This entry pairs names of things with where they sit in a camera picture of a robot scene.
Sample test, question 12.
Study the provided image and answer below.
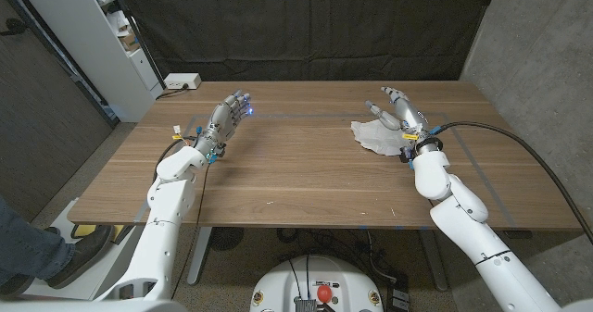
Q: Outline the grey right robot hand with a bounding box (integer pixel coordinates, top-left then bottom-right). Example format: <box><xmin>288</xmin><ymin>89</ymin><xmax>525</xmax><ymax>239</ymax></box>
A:
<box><xmin>364</xmin><ymin>86</ymin><xmax>432</xmax><ymax>142</ymax></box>

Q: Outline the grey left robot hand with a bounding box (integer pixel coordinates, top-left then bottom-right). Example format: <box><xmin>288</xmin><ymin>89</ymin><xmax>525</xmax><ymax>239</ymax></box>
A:
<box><xmin>194</xmin><ymin>89</ymin><xmax>254</xmax><ymax>161</ymax></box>

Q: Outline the white cloth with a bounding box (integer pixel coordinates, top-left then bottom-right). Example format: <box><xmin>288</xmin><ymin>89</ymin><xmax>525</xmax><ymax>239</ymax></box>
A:
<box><xmin>350</xmin><ymin>119</ymin><xmax>411</xmax><ymax>156</ymax></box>

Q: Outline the white power strip box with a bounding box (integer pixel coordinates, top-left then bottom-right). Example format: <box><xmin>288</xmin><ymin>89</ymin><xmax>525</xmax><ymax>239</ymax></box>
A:
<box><xmin>163</xmin><ymin>72</ymin><xmax>202</xmax><ymax>91</ymax></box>

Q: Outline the black backdrop stand pole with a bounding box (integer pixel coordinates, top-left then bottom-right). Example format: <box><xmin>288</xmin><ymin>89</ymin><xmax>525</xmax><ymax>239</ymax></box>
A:
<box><xmin>107</xmin><ymin>0</ymin><xmax>167</xmax><ymax>90</ymax></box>

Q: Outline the black backdrop curtain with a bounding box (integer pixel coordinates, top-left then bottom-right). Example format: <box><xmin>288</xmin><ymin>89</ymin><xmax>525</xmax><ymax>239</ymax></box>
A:
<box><xmin>113</xmin><ymin>0</ymin><xmax>499</xmax><ymax>82</ymax></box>

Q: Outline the cardboard box on shelf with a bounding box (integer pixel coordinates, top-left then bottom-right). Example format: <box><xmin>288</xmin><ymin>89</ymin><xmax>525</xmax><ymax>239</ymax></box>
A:
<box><xmin>118</xmin><ymin>31</ymin><xmax>140</xmax><ymax>52</ymax></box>

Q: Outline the grey table leg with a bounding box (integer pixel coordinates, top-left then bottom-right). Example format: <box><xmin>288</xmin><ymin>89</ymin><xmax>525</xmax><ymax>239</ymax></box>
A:
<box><xmin>419</xmin><ymin>230</ymin><xmax>449</xmax><ymax>293</ymax></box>
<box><xmin>186</xmin><ymin>227</ymin><xmax>213</xmax><ymax>286</ymax></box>

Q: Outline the white shelf cabinet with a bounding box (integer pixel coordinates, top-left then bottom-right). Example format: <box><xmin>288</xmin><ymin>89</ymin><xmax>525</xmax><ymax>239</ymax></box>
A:
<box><xmin>13</xmin><ymin>0</ymin><xmax>164</xmax><ymax>123</ymax></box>

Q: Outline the white robot torso base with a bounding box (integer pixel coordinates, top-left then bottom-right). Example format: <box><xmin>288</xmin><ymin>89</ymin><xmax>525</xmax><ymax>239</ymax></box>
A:
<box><xmin>249</xmin><ymin>255</ymin><xmax>385</xmax><ymax>312</ymax></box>

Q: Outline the black floor power strip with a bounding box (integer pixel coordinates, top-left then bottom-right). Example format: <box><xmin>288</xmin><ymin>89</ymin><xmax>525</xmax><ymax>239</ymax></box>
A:
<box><xmin>385</xmin><ymin>274</ymin><xmax>411</xmax><ymax>312</ymax></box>

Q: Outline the white floor mat yellow print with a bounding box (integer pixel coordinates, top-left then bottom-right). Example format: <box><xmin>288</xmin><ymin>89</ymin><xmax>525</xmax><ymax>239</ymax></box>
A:
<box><xmin>22</xmin><ymin>198</ymin><xmax>140</xmax><ymax>299</ymax></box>

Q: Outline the dark brown shoe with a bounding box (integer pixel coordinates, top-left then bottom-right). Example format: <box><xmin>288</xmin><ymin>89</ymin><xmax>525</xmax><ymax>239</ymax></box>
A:
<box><xmin>45</xmin><ymin>224</ymin><xmax>115</xmax><ymax>289</ymax></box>
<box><xmin>0</xmin><ymin>274</ymin><xmax>36</xmax><ymax>297</ymax></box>

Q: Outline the person leg in blue jeans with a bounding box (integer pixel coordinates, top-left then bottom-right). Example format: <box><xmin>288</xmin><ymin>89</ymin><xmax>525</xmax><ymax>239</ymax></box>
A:
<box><xmin>0</xmin><ymin>195</ymin><xmax>75</xmax><ymax>285</ymax></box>

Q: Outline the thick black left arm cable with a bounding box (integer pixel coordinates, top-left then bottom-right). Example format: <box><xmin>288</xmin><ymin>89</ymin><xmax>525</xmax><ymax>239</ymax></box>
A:
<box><xmin>152</xmin><ymin>135</ymin><xmax>198</xmax><ymax>183</ymax></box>

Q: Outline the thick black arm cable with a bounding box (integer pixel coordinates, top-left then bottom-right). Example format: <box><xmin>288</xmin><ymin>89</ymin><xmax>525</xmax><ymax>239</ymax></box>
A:
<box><xmin>428</xmin><ymin>120</ymin><xmax>593</xmax><ymax>246</ymax></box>
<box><xmin>152</xmin><ymin>135</ymin><xmax>198</xmax><ymax>183</ymax></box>

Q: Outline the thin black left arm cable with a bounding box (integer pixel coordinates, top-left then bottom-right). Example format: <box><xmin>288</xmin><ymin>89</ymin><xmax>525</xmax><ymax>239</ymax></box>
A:
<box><xmin>170</xmin><ymin>161</ymin><xmax>212</xmax><ymax>299</ymax></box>

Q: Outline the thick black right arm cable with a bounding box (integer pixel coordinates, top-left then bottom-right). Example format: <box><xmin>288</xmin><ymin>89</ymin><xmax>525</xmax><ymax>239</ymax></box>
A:
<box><xmin>428</xmin><ymin>120</ymin><xmax>593</xmax><ymax>246</ymax></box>

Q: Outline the black door handle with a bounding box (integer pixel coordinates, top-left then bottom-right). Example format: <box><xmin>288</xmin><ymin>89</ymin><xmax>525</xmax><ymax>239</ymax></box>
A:
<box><xmin>0</xmin><ymin>18</ymin><xmax>29</xmax><ymax>38</ymax></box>

